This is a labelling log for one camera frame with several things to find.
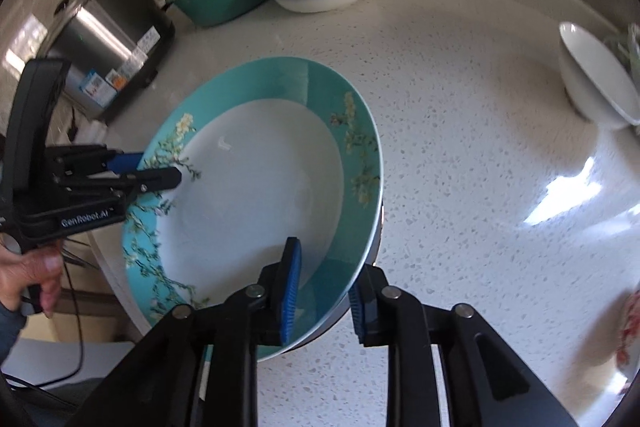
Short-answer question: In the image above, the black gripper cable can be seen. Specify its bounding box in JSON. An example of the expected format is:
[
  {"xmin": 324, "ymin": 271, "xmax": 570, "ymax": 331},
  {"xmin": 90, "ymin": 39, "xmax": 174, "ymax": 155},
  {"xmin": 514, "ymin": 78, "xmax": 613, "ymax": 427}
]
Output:
[{"xmin": 0, "ymin": 247, "xmax": 85, "ymax": 390}]

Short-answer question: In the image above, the white bowl with red print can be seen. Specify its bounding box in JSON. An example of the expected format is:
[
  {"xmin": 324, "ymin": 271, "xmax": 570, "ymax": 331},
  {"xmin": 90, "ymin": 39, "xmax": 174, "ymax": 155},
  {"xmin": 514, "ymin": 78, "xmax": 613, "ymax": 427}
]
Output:
[{"xmin": 611, "ymin": 289, "xmax": 640, "ymax": 390}]

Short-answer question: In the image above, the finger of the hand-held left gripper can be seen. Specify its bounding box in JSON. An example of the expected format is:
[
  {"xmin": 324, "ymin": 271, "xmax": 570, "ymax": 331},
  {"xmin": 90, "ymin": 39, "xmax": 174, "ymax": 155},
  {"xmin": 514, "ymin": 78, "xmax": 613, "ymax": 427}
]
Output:
[
  {"xmin": 55, "ymin": 166, "xmax": 183, "ymax": 208},
  {"xmin": 50, "ymin": 146, "xmax": 145, "ymax": 175}
]

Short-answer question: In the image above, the plastic bag of greens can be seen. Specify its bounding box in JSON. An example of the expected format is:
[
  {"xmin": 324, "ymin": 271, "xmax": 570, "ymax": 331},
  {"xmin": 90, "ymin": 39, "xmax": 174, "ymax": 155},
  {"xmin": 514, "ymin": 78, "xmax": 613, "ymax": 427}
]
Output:
[{"xmin": 602, "ymin": 24, "xmax": 640, "ymax": 75}]

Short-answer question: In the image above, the person's left hand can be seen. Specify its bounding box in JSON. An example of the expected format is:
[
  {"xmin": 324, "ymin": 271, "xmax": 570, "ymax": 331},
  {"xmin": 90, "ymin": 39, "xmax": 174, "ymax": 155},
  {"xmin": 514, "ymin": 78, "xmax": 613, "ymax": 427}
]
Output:
[{"xmin": 0, "ymin": 244, "xmax": 63, "ymax": 318}]

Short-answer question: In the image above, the deep teal floral plate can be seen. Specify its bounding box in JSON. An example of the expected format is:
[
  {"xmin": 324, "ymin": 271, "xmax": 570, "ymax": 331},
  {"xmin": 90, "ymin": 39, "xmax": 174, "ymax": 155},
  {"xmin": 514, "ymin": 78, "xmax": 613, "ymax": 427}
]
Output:
[{"xmin": 121, "ymin": 57, "xmax": 385, "ymax": 362}]

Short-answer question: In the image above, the small plain white bowl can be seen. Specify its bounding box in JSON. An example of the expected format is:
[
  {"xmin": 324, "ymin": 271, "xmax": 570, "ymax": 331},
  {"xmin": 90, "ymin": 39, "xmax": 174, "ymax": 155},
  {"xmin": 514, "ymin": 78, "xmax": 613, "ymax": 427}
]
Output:
[{"xmin": 558, "ymin": 22, "xmax": 640, "ymax": 130}]

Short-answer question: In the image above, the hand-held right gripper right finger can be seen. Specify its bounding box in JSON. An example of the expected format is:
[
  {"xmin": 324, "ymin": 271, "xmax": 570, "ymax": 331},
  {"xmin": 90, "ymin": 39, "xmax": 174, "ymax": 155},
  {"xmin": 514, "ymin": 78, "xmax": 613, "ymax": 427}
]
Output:
[{"xmin": 349, "ymin": 264, "xmax": 581, "ymax": 427}]

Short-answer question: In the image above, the stainless steel rice cooker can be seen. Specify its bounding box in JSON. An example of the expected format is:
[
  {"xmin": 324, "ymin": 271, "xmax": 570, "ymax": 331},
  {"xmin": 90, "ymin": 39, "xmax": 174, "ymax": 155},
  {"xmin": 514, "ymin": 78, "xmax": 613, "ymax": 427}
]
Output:
[{"xmin": 37, "ymin": 0, "xmax": 176, "ymax": 122}]

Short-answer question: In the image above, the person's left forearm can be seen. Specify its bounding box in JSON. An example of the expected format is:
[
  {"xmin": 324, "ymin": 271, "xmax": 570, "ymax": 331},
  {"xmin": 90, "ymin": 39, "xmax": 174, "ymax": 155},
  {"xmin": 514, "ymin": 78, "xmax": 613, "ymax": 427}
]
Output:
[{"xmin": 0, "ymin": 302, "xmax": 26, "ymax": 368}]

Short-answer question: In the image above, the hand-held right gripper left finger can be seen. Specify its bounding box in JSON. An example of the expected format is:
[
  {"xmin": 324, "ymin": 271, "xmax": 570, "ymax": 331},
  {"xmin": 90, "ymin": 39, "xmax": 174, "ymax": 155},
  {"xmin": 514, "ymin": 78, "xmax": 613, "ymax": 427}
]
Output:
[{"xmin": 72, "ymin": 237, "xmax": 303, "ymax": 427}]

